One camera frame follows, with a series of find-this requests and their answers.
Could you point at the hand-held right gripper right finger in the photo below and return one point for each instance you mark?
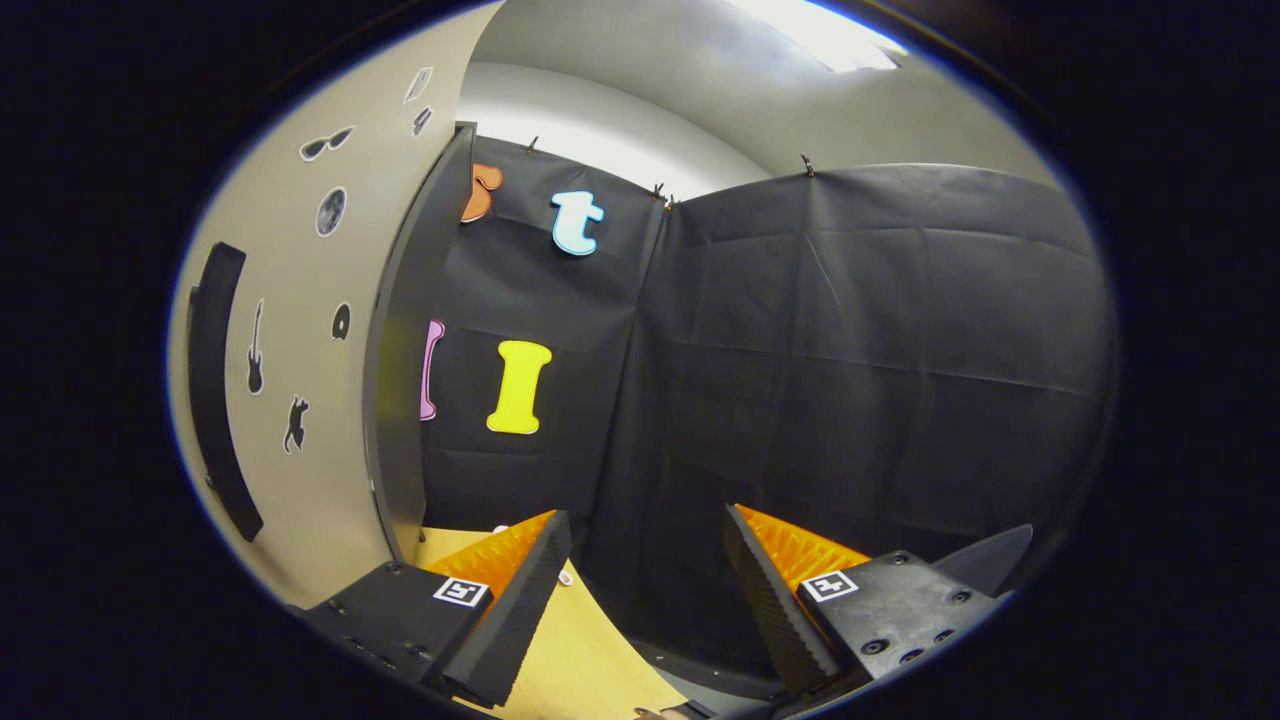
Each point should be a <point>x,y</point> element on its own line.
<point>775,610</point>

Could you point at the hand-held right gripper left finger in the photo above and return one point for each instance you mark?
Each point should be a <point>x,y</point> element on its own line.
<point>520,610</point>

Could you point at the long ceiling light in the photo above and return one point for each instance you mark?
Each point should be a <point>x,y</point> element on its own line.
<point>820,30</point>

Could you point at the black backdrop cloth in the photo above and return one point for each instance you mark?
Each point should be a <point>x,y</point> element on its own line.
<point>850,350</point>

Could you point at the beige cabinet door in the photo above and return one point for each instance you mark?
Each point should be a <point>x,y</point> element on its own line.
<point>290,260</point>

